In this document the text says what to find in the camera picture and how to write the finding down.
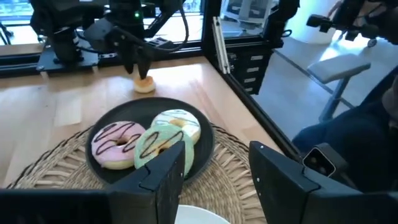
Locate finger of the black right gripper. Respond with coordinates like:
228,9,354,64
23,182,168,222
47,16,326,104
136,54,152,80
123,46,136,75

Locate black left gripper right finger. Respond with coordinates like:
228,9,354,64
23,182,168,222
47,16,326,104
248,141,322,224

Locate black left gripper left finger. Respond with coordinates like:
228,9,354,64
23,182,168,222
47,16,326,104
108,141,187,224

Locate small orange donut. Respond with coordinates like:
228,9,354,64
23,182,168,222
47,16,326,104
133,75,156,94

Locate large mint green donut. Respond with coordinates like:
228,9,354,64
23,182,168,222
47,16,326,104
134,124,195,178

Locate large pink donut dark stripes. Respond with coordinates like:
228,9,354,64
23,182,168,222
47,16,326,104
91,121,147,170

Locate large white donut blue stripes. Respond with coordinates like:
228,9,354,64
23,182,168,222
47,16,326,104
150,108,202,146

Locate black round plate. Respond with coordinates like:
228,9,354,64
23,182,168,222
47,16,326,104
85,96,216,186

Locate white round plate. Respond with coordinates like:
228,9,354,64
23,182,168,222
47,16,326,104
174,204,231,224

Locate person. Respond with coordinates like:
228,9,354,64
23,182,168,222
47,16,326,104
292,0,398,192

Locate round woven straw placemat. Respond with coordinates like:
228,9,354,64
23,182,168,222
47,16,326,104
6,123,268,224

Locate grey chair armrest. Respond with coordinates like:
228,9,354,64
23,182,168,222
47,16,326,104
307,53,371,123

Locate black aluminium table frame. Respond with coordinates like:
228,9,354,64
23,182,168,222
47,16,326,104
0,0,304,162

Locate silver metal bracket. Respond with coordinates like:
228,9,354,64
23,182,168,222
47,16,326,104
212,16,231,75

